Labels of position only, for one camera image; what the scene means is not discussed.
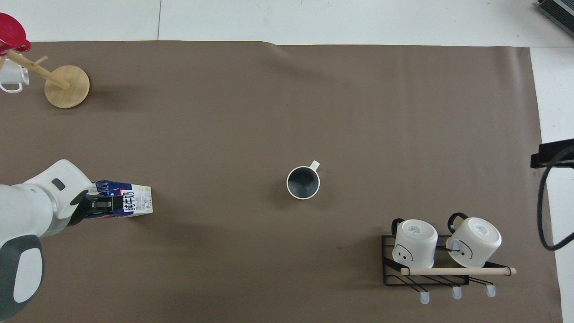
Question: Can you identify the dark grey device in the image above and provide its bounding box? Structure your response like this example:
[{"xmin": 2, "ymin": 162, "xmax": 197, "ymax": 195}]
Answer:
[{"xmin": 538, "ymin": 0, "xmax": 574, "ymax": 27}]

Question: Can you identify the blue and white milk carton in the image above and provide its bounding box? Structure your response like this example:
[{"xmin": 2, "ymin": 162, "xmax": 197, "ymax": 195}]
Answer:
[{"xmin": 84, "ymin": 180, "xmax": 154, "ymax": 219}]

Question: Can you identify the wooden mug tree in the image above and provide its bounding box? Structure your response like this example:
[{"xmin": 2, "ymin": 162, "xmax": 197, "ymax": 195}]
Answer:
[{"xmin": 0, "ymin": 49, "xmax": 90, "ymax": 109}]

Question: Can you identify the black wire mug rack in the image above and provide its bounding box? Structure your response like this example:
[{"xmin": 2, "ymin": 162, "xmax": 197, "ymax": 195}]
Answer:
[{"xmin": 382, "ymin": 235, "xmax": 517, "ymax": 305}]

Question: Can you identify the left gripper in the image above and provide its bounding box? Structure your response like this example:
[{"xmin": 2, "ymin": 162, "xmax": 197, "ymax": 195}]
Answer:
[{"xmin": 67, "ymin": 189, "xmax": 101, "ymax": 227}]

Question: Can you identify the white mug with smiley face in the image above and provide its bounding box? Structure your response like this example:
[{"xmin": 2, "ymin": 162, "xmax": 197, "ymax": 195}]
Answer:
[
  {"xmin": 391, "ymin": 218, "xmax": 439, "ymax": 269},
  {"xmin": 446, "ymin": 213, "xmax": 502, "ymax": 269}
]

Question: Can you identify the black cable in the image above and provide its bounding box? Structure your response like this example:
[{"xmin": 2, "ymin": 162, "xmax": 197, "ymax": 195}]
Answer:
[{"xmin": 537, "ymin": 155, "xmax": 574, "ymax": 251}]

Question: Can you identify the black stand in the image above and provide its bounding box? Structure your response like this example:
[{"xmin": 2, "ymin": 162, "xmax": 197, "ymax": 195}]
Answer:
[{"xmin": 531, "ymin": 139, "xmax": 574, "ymax": 170}]

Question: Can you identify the white cup with dark inside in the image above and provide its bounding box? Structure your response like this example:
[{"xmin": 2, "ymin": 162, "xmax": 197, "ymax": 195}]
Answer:
[{"xmin": 287, "ymin": 160, "xmax": 321, "ymax": 200}]

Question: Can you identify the plain white mug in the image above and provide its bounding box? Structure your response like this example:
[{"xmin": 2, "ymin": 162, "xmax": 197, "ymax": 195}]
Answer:
[{"xmin": 0, "ymin": 58, "xmax": 30, "ymax": 94}]

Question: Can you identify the red cup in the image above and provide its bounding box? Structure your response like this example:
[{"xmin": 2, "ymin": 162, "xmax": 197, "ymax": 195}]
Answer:
[{"xmin": 0, "ymin": 13, "xmax": 32, "ymax": 57}]

